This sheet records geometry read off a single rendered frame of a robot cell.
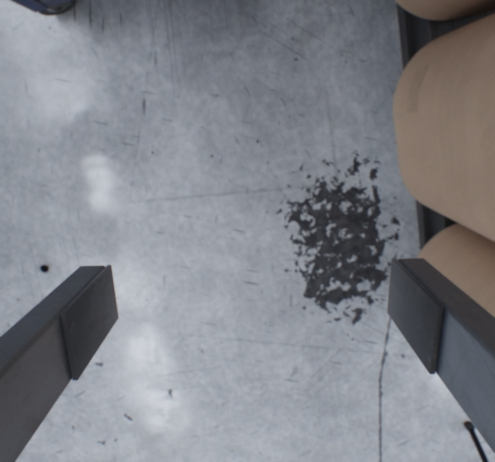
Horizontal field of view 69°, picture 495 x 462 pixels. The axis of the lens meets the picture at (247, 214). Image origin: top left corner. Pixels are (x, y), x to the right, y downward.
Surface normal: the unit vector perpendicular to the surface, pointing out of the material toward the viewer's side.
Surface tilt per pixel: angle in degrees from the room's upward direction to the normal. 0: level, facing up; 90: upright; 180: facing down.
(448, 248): 90
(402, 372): 0
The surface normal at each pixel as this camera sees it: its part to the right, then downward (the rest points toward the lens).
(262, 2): -0.01, 0.26
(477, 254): -0.61, -0.77
